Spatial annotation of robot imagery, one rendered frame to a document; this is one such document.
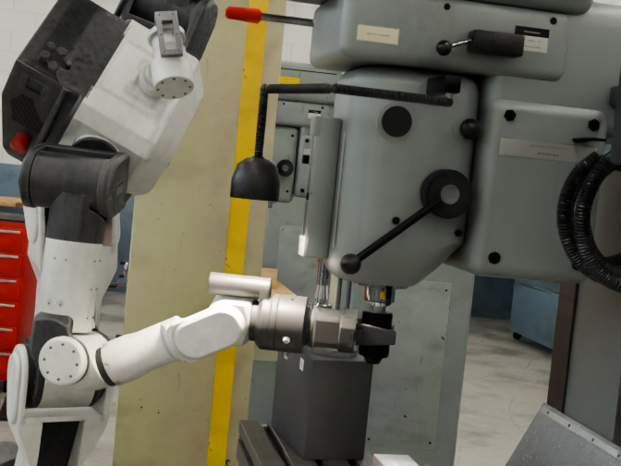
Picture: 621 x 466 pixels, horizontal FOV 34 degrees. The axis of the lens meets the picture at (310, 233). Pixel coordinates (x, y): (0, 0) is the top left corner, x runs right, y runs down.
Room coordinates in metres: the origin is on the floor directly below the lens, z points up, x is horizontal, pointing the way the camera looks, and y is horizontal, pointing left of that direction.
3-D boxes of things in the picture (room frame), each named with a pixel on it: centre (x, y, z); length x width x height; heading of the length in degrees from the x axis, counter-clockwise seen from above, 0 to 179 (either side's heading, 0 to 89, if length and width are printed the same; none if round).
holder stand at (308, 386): (1.95, -0.05, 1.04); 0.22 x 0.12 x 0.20; 19
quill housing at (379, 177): (1.55, -0.12, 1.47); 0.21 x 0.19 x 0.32; 12
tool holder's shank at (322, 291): (2.00, -0.03, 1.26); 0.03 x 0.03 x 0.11
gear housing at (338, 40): (1.56, -0.16, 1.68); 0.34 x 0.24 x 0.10; 102
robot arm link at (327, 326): (1.56, -0.02, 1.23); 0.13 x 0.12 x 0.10; 177
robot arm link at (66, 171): (1.63, 0.39, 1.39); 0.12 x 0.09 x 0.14; 88
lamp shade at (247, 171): (1.49, 0.09, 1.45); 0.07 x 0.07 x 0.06
